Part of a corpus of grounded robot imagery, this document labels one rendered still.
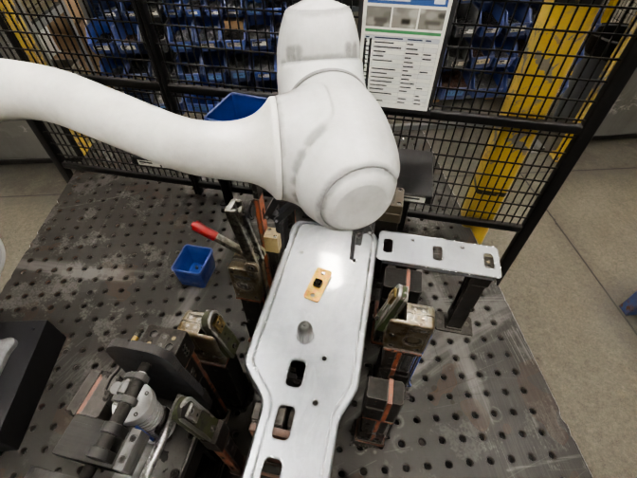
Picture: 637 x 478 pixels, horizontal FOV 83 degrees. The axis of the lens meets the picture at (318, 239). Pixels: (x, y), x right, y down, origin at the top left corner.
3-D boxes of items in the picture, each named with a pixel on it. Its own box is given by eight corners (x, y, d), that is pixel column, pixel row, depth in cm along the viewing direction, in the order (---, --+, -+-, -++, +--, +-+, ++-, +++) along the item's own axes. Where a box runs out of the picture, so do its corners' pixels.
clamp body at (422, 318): (409, 402, 94) (445, 340, 68) (364, 393, 95) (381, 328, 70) (411, 369, 100) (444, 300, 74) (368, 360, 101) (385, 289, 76)
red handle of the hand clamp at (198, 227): (257, 265, 77) (189, 228, 73) (253, 269, 79) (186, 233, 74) (263, 250, 80) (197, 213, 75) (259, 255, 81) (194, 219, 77)
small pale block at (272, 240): (287, 320, 109) (277, 239, 82) (276, 318, 110) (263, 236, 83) (290, 310, 112) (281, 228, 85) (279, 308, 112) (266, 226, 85)
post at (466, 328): (472, 336, 106) (511, 277, 85) (433, 329, 107) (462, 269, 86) (470, 317, 110) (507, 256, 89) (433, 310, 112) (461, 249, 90)
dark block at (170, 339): (224, 432, 89) (172, 358, 58) (197, 425, 90) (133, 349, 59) (231, 410, 92) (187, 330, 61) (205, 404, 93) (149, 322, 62)
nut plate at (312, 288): (318, 303, 79) (318, 300, 78) (302, 297, 80) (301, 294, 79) (333, 272, 83) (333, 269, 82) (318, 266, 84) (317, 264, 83)
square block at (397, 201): (384, 289, 117) (404, 207, 90) (359, 284, 118) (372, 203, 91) (386, 269, 122) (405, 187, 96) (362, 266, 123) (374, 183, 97)
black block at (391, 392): (391, 455, 86) (415, 417, 64) (345, 445, 87) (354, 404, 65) (392, 419, 91) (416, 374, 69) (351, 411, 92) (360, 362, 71)
